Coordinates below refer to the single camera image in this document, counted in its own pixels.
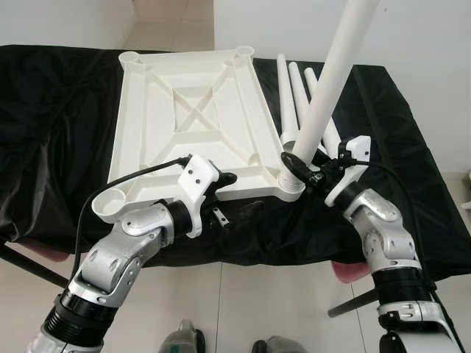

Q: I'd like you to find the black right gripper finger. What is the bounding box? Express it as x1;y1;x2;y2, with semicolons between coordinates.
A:
283;151;314;181

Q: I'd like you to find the pink cloth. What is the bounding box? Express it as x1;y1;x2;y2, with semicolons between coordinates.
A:
15;243;74;262
331;259;372;282

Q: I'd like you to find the grey robot left foot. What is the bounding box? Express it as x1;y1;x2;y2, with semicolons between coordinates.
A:
158;320;207;353

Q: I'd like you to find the black tablecloth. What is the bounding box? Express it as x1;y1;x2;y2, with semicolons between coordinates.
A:
0;44;471;282

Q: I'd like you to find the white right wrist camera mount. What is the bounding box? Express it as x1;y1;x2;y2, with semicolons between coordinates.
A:
324;136;372;207

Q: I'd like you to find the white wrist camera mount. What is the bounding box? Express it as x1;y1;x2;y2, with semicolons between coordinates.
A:
324;136;372;207
177;153;222;238

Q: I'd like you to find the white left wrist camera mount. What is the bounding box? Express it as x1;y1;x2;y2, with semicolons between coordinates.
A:
177;153;222;238

